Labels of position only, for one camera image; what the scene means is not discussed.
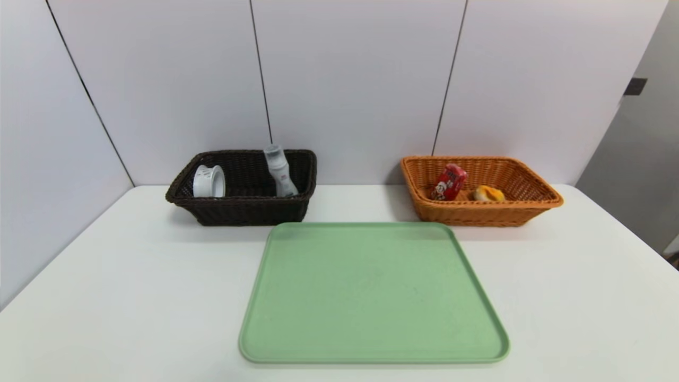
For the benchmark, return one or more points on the white plastic bottle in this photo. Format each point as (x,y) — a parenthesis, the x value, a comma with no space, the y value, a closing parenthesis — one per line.
(280,170)

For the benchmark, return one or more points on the red drink carton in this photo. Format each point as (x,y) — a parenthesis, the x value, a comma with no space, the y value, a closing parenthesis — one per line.
(450,181)

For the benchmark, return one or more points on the white tape roll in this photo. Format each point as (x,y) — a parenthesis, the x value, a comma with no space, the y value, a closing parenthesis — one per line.
(208,183)

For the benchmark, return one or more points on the white bun with yellow top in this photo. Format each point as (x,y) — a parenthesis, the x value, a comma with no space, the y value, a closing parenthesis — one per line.
(488,193)

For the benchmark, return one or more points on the dark brown wicker basket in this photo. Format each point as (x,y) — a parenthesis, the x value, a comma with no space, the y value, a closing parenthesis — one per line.
(249,212)

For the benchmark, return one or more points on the orange wicker basket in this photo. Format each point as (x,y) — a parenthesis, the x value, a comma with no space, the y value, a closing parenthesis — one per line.
(477,212)

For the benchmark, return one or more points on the light green plastic tray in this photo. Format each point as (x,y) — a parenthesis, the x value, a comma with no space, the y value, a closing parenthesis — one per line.
(371,297)

